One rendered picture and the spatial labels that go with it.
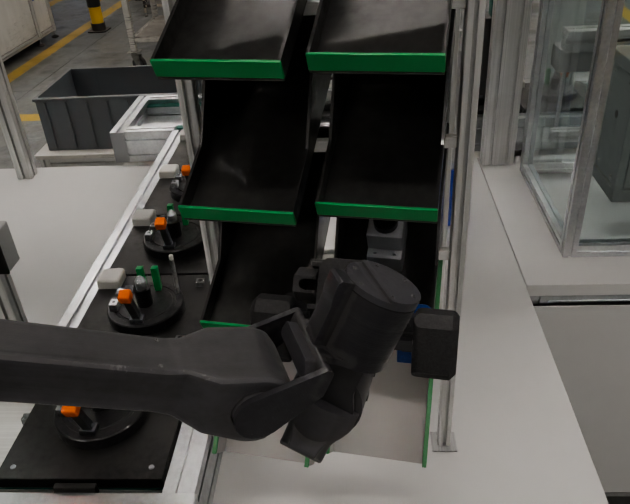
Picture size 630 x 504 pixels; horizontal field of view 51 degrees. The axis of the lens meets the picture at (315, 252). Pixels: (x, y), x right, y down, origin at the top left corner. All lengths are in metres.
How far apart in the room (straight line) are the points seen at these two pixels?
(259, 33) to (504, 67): 1.26
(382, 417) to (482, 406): 0.30
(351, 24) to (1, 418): 0.86
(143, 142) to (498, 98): 1.06
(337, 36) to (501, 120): 1.29
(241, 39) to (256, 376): 0.37
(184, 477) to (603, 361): 1.04
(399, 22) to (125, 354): 0.43
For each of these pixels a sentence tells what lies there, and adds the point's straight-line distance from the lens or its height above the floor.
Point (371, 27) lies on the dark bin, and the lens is 0.70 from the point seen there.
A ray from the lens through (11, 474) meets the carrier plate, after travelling 1.06.
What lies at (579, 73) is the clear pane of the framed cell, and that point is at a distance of 1.55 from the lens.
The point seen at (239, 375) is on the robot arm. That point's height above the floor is 1.41.
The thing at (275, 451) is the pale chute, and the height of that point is 1.00.
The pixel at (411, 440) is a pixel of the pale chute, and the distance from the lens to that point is 0.93.
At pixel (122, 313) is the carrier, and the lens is 1.25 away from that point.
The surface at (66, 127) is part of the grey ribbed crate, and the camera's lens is 2.99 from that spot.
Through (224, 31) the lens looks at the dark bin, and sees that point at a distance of 0.71.
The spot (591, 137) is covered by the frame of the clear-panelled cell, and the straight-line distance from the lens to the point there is 1.47.
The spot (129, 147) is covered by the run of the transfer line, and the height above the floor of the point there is 0.91.
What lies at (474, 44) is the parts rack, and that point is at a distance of 0.77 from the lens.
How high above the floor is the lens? 1.70
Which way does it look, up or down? 33 degrees down
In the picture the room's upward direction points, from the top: 4 degrees counter-clockwise
